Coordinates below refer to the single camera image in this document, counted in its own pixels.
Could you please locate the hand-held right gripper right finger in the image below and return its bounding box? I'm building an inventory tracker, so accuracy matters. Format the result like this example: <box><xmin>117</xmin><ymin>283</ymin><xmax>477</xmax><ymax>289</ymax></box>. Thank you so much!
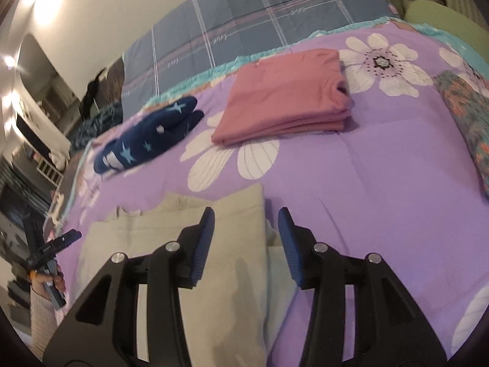
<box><xmin>277</xmin><ymin>206</ymin><xmax>447</xmax><ymax>367</ymax></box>

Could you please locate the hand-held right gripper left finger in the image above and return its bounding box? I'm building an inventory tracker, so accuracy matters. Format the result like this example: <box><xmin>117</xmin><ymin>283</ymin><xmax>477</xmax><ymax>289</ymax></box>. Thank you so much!
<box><xmin>42</xmin><ymin>206</ymin><xmax>216</xmax><ymax>367</ymax></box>

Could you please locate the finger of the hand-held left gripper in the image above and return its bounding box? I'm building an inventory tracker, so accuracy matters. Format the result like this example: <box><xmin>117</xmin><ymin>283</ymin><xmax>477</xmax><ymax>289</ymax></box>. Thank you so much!
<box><xmin>23</xmin><ymin>217</ymin><xmax>39</xmax><ymax>269</ymax></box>
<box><xmin>40</xmin><ymin>229</ymin><xmax>83</xmax><ymax>258</ymax></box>

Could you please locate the beige long-sleeve shirt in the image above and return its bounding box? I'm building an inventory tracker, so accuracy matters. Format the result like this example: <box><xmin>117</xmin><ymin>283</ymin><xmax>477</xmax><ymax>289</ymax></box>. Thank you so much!
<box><xmin>78</xmin><ymin>183</ymin><xmax>299</xmax><ymax>367</ymax></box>

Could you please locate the person's left forearm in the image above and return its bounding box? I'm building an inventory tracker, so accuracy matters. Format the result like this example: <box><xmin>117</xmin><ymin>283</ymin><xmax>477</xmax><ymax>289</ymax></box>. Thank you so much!
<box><xmin>29</xmin><ymin>288</ymin><xmax>59</xmax><ymax>357</ymax></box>

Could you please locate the person's left hand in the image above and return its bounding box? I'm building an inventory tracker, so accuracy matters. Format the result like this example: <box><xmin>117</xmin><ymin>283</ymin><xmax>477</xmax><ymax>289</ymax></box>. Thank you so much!
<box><xmin>31</xmin><ymin>262</ymin><xmax>66</xmax><ymax>296</ymax></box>

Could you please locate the white shelf rack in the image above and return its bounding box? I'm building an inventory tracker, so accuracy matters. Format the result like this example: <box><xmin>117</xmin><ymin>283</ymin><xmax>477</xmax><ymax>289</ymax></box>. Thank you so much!
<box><xmin>36</xmin><ymin>158</ymin><xmax>64</xmax><ymax>188</ymax></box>

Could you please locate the purple floral quilt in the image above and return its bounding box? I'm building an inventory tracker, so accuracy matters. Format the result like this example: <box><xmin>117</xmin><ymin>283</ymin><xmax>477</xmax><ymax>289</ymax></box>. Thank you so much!
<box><xmin>50</xmin><ymin>15</ymin><xmax>489</xmax><ymax>367</ymax></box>

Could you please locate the navy star print garment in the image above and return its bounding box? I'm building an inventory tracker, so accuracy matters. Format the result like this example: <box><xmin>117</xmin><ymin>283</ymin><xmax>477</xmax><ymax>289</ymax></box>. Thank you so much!
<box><xmin>93</xmin><ymin>96</ymin><xmax>205</xmax><ymax>174</ymax></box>

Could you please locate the dark teal blanket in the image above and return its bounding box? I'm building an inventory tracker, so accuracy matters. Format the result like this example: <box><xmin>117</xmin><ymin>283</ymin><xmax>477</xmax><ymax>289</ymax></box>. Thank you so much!
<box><xmin>69</xmin><ymin>101</ymin><xmax>125</xmax><ymax>154</ymax></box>

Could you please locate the pink folded garment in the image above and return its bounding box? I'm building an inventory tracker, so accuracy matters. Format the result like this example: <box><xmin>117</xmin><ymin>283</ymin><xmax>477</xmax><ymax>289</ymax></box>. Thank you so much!
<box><xmin>211</xmin><ymin>48</ymin><xmax>354</xmax><ymax>146</ymax></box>

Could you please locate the black garment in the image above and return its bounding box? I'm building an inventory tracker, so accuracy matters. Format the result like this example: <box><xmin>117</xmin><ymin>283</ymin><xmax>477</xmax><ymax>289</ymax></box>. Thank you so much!
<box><xmin>79</xmin><ymin>68</ymin><xmax>109</xmax><ymax>119</ymax></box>

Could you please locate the floral patterned folded cloth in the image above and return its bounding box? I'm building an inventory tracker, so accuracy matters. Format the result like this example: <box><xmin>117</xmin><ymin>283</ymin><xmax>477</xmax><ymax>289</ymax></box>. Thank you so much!
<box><xmin>433</xmin><ymin>69</ymin><xmax>489</xmax><ymax>199</ymax></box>

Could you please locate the blue grey plaid pillow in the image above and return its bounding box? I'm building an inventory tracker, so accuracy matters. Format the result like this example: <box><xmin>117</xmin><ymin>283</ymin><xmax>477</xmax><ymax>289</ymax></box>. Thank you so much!
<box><xmin>121</xmin><ymin>0</ymin><xmax>400</xmax><ymax>102</ymax></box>

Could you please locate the green pillow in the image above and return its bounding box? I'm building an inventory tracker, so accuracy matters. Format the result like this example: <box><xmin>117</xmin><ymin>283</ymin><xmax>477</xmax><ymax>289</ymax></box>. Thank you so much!
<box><xmin>404</xmin><ymin>0</ymin><xmax>489</xmax><ymax>52</ymax></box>

